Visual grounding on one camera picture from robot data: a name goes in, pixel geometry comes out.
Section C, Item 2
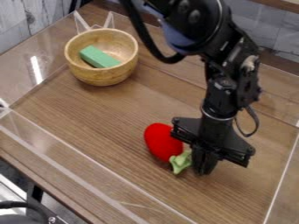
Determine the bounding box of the brown wooden bowl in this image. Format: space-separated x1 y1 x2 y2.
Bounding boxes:
64 28 139 87

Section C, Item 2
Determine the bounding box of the green rectangular block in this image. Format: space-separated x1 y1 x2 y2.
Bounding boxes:
79 45 120 68

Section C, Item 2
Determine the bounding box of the black table leg bracket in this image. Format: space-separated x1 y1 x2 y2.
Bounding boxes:
25 183 72 224

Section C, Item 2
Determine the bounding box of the clear acrylic tray wall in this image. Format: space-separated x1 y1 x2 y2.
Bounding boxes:
0 17 299 224

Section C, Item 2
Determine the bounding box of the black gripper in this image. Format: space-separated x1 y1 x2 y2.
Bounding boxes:
171 113 256 175

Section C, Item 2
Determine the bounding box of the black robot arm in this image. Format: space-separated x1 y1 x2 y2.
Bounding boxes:
119 0 261 175

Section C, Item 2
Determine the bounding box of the black cable under table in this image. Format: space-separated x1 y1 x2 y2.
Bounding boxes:
0 200 50 224

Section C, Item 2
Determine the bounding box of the red plush radish toy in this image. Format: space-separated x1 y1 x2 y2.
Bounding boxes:
144 123 192 175

